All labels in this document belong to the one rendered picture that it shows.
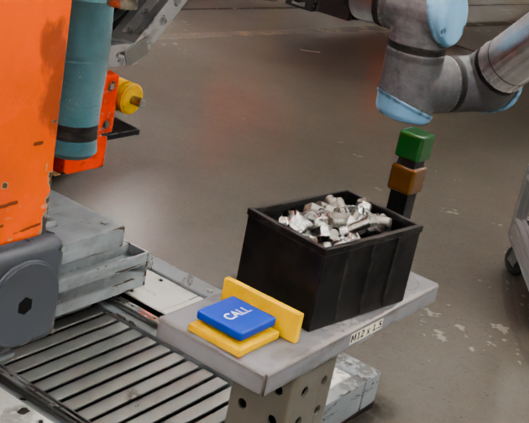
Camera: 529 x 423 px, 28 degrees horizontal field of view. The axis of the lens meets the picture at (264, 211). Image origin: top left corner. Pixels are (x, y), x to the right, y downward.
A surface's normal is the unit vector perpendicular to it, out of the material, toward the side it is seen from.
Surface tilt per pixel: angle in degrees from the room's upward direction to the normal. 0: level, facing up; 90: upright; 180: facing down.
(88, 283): 90
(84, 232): 0
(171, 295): 0
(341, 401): 90
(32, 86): 90
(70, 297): 90
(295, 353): 0
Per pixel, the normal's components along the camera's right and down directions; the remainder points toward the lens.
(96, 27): 0.55, 0.36
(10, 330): 0.79, 0.35
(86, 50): 0.35, 0.40
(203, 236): 0.18, -0.92
